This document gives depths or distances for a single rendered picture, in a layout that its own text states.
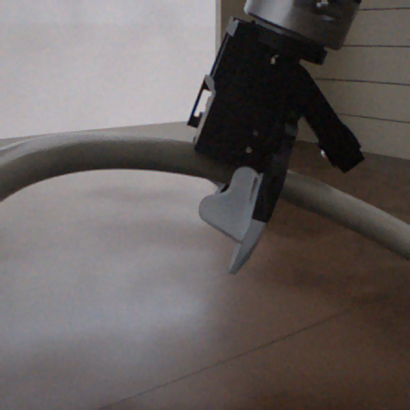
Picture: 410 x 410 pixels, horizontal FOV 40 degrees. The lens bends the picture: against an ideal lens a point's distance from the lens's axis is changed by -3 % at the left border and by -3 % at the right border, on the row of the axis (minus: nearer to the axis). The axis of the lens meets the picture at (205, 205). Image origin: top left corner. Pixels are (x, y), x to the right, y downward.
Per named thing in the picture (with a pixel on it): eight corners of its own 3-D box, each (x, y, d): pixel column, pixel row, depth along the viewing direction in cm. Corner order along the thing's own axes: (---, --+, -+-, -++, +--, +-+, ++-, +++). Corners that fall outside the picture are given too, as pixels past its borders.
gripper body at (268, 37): (183, 130, 55) (229, 9, 50) (264, 156, 57) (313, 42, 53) (191, 158, 48) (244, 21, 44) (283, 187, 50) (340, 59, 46)
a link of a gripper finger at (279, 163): (236, 219, 51) (258, 127, 52) (254, 224, 52) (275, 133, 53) (255, 217, 47) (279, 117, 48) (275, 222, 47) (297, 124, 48)
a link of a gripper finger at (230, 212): (179, 260, 50) (206, 158, 51) (242, 276, 51) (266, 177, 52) (188, 262, 47) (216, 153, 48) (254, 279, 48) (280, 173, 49)
